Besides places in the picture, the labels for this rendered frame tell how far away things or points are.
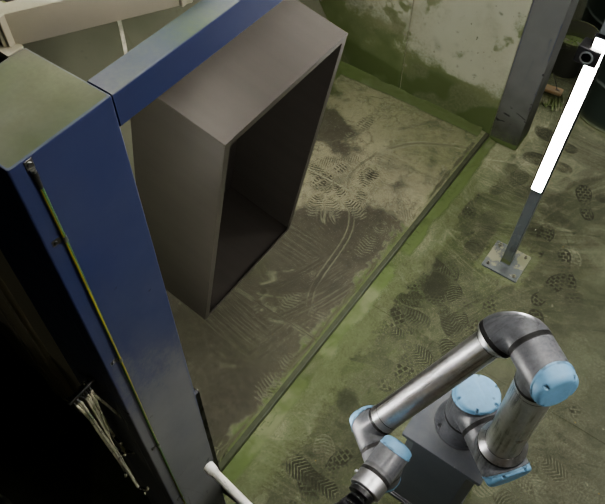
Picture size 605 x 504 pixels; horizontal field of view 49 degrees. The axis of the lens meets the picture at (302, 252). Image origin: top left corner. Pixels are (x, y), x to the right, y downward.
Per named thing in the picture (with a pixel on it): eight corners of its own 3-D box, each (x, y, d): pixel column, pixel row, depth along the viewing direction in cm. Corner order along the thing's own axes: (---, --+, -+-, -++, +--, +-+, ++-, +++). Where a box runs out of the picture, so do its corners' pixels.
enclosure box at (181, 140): (142, 271, 288) (126, 74, 184) (230, 186, 316) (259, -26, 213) (205, 320, 282) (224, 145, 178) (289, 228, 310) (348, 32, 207)
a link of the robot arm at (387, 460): (412, 460, 186) (416, 448, 178) (386, 495, 181) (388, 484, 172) (384, 439, 190) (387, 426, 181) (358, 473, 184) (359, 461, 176)
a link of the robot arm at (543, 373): (502, 430, 224) (562, 320, 163) (528, 480, 214) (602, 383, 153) (460, 444, 222) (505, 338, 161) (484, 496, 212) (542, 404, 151)
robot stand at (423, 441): (479, 473, 290) (519, 415, 239) (445, 533, 275) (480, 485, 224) (418, 433, 301) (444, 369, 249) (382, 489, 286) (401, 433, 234)
